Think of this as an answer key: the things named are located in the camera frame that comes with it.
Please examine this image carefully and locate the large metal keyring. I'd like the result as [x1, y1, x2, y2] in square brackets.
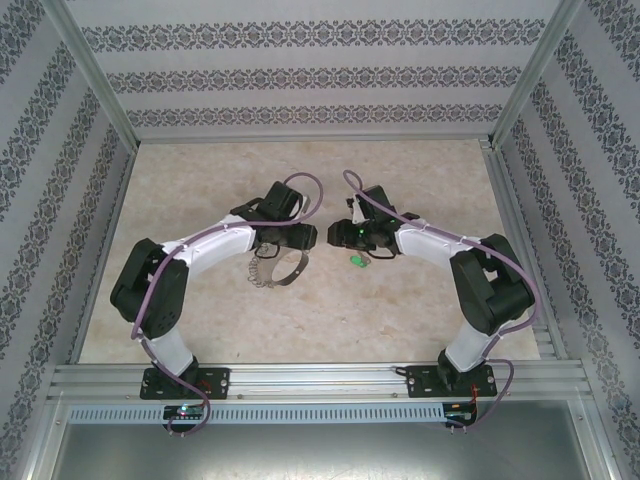
[246, 247, 310, 290]

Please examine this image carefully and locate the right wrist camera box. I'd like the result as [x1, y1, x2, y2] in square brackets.
[344, 195, 369, 225]

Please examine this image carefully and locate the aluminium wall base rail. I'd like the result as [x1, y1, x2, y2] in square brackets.
[134, 130, 494, 145]

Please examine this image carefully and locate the aluminium side rail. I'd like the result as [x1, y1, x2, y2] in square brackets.
[67, 144, 139, 364]
[482, 139, 571, 361]

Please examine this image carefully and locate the aluminium mounting rail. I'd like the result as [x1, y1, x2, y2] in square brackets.
[47, 362, 594, 401]

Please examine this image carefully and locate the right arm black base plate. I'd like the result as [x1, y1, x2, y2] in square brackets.
[405, 364, 499, 400]

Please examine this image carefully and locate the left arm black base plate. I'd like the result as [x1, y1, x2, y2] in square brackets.
[139, 367, 231, 401]

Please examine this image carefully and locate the slotted white cable duct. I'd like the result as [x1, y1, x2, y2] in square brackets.
[67, 403, 446, 424]

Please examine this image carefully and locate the aluminium corner post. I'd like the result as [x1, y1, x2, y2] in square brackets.
[487, 0, 589, 149]
[39, 0, 140, 149]

